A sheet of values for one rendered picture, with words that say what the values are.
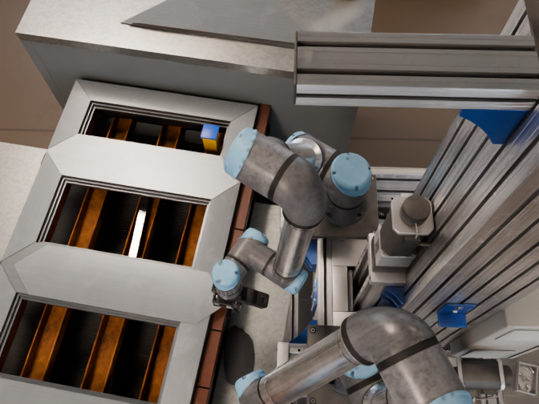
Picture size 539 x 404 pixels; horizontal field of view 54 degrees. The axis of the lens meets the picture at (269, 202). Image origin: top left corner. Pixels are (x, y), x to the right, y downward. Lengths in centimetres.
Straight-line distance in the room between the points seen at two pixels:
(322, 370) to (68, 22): 165
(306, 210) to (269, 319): 87
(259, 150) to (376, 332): 45
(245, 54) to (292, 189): 98
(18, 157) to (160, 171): 61
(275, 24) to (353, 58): 135
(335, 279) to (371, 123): 157
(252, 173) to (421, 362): 50
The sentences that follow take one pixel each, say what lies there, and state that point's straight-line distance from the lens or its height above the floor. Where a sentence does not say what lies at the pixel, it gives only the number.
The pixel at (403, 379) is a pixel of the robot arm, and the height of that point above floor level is 167.
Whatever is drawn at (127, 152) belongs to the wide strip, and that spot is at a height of 85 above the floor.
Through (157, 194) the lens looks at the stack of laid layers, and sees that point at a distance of 198.
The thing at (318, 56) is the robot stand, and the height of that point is 203.
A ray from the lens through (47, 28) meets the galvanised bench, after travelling 225.
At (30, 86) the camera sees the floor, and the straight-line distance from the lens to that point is 354.
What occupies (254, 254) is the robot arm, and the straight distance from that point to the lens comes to 147.
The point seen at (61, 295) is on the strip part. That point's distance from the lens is 192.
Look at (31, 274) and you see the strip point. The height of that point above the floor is 85.
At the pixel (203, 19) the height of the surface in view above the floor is 107.
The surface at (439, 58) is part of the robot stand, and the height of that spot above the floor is 203.
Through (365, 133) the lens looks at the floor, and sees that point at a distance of 309.
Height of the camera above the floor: 258
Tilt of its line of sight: 65 degrees down
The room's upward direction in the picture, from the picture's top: 1 degrees counter-clockwise
